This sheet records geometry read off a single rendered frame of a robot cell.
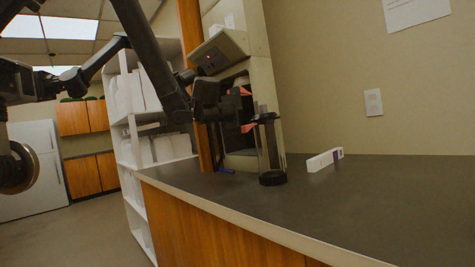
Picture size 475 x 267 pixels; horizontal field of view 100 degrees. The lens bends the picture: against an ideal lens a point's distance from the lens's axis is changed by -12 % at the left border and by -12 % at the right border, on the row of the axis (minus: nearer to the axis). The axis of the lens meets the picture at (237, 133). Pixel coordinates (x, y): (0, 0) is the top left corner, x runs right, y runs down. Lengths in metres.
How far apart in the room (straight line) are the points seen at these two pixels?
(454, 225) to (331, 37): 0.93
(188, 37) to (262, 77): 0.49
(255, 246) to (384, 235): 0.32
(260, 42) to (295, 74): 0.40
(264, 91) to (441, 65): 0.65
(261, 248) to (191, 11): 1.13
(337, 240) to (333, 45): 0.94
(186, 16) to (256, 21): 0.43
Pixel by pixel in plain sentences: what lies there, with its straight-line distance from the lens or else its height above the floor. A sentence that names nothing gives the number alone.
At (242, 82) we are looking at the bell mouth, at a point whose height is 1.33.
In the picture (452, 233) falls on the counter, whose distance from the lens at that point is 0.49.
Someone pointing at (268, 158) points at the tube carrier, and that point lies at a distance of 0.74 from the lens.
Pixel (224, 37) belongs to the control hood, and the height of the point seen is 1.48.
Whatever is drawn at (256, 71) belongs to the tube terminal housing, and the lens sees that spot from 0.91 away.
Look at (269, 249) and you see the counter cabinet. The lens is 0.61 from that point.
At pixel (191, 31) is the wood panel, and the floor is 1.66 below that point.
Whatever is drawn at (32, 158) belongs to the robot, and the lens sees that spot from 1.04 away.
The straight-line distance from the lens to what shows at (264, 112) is 0.76.
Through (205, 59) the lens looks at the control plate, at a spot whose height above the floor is 1.46.
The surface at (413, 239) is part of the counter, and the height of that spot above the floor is 0.94.
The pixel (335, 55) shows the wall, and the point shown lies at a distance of 1.19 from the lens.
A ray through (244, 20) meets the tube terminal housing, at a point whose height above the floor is 1.56.
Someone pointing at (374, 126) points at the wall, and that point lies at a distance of 1.12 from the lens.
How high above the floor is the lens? 1.17
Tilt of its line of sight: 3 degrees down
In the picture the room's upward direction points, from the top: 9 degrees counter-clockwise
